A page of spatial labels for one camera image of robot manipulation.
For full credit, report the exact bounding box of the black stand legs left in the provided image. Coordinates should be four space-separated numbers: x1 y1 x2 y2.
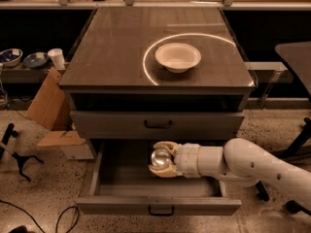
0 123 44 182

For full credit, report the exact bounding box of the blue white bowl left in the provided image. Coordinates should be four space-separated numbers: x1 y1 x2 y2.
0 49 23 67

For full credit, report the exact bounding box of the grey drawer cabinet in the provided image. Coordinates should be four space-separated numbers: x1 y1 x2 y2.
60 7 256 152

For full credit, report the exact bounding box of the dark side table top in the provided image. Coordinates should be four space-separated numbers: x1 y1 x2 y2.
275 41 311 95

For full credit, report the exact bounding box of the white paper cup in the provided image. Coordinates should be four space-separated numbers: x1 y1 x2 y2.
48 49 65 70

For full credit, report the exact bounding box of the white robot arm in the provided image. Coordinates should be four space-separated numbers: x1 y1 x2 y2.
149 138 311 211

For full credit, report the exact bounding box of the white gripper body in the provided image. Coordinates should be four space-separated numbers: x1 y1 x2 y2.
174 144 200 179

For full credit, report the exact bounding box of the dark blue bowl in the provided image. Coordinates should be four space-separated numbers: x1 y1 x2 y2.
23 52 50 70

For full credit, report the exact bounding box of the flat cardboard piece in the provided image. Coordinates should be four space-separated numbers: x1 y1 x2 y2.
38 131 86 147

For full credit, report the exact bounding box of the white paper bowl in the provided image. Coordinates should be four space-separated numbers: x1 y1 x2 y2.
155 43 201 73

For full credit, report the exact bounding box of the black floor cable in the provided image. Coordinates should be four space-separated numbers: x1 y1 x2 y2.
0 197 81 233

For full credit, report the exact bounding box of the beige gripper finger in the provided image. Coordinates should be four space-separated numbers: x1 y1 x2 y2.
154 141 181 155
149 165 181 178

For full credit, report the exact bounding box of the brown cardboard sheet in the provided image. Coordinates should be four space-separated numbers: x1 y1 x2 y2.
26 68 71 131

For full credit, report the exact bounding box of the closed grey upper drawer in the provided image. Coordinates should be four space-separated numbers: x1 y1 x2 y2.
71 111 244 141

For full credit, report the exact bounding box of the open grey middle drawer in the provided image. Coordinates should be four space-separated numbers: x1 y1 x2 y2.
76 140 241 216

